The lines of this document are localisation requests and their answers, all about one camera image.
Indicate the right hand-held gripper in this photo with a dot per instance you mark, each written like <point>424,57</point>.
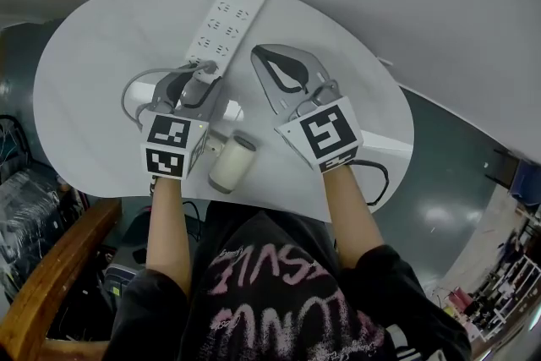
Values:
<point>325,131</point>

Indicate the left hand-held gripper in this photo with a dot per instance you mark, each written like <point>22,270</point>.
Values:
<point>169,131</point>

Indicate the white power strip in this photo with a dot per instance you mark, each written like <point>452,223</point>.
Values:
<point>230,17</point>

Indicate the person's right forearm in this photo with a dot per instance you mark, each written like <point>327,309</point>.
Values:
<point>351,220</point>

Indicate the person's left forearm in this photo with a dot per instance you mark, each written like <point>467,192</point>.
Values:
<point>167,232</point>

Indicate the grey black equipment case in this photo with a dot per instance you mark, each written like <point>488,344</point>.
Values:
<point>127,249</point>

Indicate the person's black printed shirt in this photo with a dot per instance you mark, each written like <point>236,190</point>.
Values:
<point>270,266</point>

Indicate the plastic-wrapped black machine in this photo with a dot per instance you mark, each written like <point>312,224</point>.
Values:
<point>29,207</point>

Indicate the black stand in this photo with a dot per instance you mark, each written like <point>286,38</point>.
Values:
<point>505,171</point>

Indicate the blue box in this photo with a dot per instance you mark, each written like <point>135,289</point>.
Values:
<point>526,182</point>

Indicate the pink container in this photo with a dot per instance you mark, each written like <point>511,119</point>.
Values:
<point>460,298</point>

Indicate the white shelving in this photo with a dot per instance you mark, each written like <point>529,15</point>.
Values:
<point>515,287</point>

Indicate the wooden chair rail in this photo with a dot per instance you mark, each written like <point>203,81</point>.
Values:
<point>55,266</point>

